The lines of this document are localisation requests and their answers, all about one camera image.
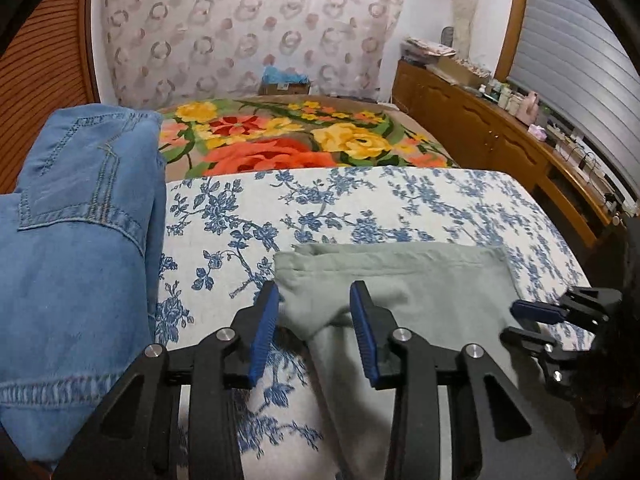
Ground orange yellow floral blanket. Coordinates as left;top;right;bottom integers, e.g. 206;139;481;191
157;97;458;181

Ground stack of papers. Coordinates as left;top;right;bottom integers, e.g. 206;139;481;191
402;35;457;61

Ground blue denim jeans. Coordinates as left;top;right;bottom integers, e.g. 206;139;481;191
0;104;168;466

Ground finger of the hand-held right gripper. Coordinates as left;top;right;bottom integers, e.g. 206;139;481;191
500;326;558;359
510;299;571;326

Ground white power strip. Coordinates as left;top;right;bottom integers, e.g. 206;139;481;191
555;130;616;196

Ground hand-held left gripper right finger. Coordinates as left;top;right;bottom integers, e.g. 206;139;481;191
349;280;576;480

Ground wooden louvered wardrobe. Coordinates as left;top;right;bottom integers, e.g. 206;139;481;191
0;0;98;196

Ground ring patterned curtain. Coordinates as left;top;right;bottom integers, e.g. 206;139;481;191
95;0;406;111

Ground grey polo shirt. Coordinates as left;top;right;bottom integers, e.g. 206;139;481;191
274;242;586;480

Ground white wrapped pipe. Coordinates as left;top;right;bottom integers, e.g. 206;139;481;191
450;0;483;58

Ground small cardboard box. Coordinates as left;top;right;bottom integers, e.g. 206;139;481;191
259;79;312;97

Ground wooden cabinet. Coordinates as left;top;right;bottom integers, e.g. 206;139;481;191
392;57;631;261

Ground blue floral bed sheet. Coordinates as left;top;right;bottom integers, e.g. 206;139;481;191
152;167;593;480

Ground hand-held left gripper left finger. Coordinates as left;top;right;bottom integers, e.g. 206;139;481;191
52;280;281;480

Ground pink bottle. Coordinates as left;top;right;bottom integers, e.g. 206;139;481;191
517;91;541;126

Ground flat cardboard box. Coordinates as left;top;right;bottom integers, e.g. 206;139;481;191
435;55;486;86

